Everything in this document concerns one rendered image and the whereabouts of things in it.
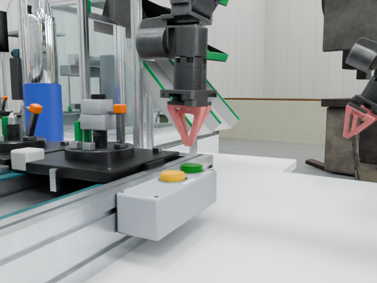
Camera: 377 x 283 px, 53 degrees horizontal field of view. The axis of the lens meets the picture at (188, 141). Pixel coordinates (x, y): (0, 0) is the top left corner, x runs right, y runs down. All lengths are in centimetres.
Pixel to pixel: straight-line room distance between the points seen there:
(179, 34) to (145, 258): 36
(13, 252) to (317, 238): 46
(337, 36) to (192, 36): 437
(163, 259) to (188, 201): 9
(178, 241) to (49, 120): 117
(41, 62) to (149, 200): 126
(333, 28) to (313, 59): 659
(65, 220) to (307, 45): 1130
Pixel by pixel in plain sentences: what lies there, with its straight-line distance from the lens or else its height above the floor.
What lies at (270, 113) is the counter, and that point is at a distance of 853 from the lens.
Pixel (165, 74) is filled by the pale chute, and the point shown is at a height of 115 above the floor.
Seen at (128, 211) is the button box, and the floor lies 94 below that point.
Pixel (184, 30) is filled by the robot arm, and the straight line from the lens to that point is 65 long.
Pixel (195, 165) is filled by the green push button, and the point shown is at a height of 97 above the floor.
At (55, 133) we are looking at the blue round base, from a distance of 172.
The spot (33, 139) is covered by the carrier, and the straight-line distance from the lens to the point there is 94.
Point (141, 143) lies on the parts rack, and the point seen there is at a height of 97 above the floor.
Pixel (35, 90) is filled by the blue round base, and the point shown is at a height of 110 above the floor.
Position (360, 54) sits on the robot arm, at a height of 119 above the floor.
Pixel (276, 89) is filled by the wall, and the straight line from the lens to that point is 1185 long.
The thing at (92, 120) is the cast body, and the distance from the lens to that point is 78.
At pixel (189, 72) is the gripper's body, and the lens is 64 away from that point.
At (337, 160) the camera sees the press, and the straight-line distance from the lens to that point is 535.
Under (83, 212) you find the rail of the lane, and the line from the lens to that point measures 50.
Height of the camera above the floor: 110
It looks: 8 degrees down
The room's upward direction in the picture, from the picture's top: straight up
